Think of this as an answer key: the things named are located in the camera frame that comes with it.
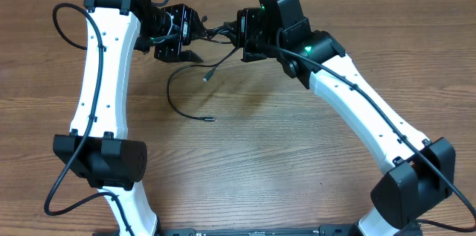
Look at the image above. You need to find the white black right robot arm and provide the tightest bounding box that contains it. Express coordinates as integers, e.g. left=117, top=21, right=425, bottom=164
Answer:
left=236, top=0, right=455, bottom=235

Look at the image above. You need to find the black USB cable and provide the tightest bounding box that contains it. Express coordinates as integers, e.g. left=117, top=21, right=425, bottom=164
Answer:
left=166, top=14, right=242, bottom=123

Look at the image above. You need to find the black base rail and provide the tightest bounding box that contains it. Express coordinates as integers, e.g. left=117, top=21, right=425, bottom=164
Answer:
left=155, top=224, right=364, bottom=236

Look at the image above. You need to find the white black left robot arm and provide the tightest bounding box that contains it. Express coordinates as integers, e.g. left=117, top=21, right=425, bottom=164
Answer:
left=53, top=0, right=202, bottom=235

